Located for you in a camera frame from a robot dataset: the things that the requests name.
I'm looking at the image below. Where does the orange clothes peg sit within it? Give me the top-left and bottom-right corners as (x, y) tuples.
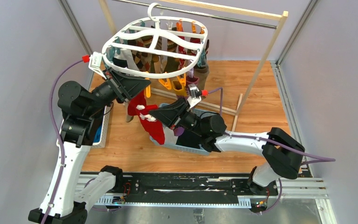
(158, 78), (172, 90)
(144, 78), (151, 98)

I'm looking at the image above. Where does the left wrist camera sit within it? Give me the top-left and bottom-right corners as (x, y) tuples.
(88, 52), (106, 79)

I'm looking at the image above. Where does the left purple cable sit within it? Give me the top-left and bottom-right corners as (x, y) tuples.
(40, 55), (90, 224)

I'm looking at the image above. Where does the dark green sock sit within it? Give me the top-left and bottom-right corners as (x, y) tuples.
(176, 130), (206, 151)

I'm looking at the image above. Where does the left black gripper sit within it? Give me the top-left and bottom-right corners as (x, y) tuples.
(84, 67), (151, 117)

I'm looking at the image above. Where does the beige striped ribbed sock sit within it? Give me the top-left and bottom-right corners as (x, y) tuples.
(125, 103), (134, 123)

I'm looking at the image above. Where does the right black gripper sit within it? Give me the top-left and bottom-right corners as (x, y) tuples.
(148, 98), (205, 137)

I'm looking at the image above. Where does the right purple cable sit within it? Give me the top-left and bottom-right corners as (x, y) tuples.
(201, 87), (336, 214)

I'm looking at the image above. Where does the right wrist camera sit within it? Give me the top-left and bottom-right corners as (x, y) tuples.
(187, 84), (202, 109)

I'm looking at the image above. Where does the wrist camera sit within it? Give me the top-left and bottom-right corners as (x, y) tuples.
(88, 52), (106, 79)
(187, 84), (202, 109)

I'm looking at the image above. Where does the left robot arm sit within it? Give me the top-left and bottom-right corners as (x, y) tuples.
(28, 69), (150, 224)

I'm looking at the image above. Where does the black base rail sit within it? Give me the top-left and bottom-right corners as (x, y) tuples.
(111, 173), (279, 204)

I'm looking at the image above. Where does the white oval clip hanger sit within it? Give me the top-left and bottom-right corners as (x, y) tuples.
(101, 2), (208, 79)

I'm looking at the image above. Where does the metal rack rod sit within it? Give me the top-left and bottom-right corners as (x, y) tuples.
(111, 0), (278, 30)

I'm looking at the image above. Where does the blue cloth in basket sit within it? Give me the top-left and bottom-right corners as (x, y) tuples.
(93, 126), (102, 145)

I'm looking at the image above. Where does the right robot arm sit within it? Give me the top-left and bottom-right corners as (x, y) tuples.
(149, 99), (305, 195)

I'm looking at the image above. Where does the white sock in basket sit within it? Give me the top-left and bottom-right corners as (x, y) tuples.
(163, 127), (178, 145)

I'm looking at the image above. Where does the purple cable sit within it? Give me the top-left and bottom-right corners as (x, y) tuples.
(40, 55), (90, 224)
(201, 87), (336, 214)

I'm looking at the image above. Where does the white plastic basket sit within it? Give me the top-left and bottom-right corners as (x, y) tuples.
(56, 106), (112, 151)

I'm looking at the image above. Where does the argyle brown hanging sock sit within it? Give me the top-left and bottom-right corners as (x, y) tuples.
(128, 35), (161, 73)

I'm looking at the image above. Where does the olive tan hanging sock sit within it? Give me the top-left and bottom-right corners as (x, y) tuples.
(194, 66), (209, 90)

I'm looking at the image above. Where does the purple mustard hanging sock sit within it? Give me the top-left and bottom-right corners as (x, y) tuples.
(172, 81), (187, 137)

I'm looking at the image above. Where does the white hanging sock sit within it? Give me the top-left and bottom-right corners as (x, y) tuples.
(113, 49), (140, 71)

